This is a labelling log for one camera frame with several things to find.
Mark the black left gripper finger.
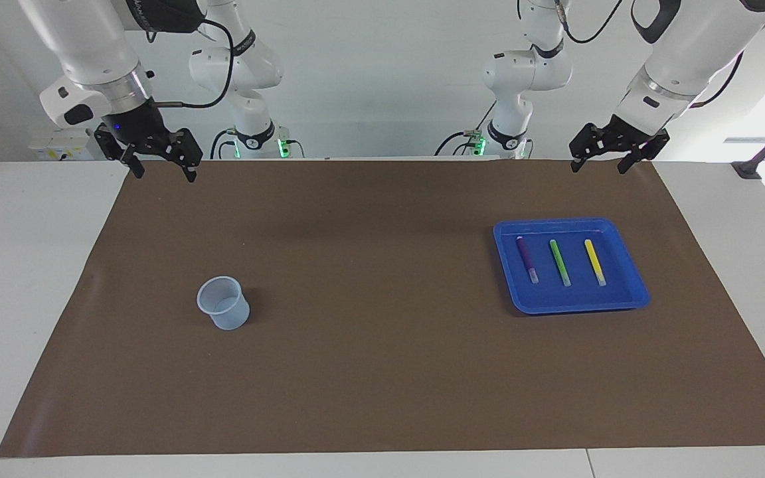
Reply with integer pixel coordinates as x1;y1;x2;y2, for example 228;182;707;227
570;124;606;173
618;131;670;175

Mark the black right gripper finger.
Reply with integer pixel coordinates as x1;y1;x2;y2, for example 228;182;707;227
160;128;203;182
95;125;145;179

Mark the yellow marker pen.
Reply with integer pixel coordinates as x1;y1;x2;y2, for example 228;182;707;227
584;239;608;287

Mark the green marker pen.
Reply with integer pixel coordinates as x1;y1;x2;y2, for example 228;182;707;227
549;239;572;287

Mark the purple marker pen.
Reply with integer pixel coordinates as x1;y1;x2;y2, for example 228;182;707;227
516;236;540;285

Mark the blue plastic tray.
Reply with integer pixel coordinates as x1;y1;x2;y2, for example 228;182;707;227
493;217;651;315

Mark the translucent plastic cup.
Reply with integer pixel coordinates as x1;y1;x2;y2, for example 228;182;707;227
197;276;251;331

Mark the brown table mat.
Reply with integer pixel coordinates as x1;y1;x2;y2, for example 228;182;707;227
0;158;765;459

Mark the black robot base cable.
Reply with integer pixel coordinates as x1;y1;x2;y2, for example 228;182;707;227
434;100;497;157
210;129;238;160

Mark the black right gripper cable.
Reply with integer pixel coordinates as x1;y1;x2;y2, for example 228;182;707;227
147;19;235;110

